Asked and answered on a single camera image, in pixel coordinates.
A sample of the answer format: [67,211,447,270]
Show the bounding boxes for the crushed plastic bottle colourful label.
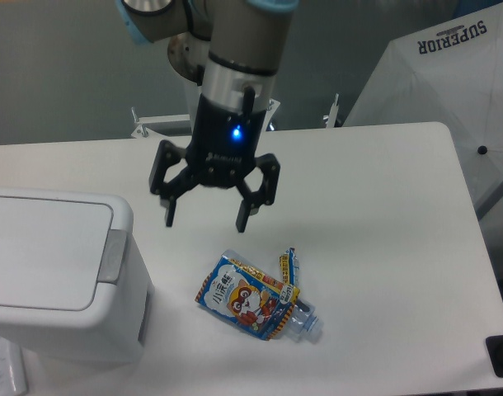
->
[195,247,323,343]

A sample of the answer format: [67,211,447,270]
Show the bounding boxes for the black device at table edge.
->
[486,335,503,378]

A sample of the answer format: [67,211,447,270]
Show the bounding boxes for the white metal base frame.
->
[130,93,343,139]

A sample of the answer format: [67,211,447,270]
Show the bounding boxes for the white umbrella with lettering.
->
[345,3,503,202]

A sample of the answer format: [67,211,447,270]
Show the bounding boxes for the white push-lid trash can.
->
[0,187,154,363]

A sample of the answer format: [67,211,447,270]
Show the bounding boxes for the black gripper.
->
[148,93,282,234]

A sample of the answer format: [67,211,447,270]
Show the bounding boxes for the white paper sheet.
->
[0,337,28,395]

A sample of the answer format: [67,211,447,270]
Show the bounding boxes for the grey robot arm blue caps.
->
[116,1,298,232]

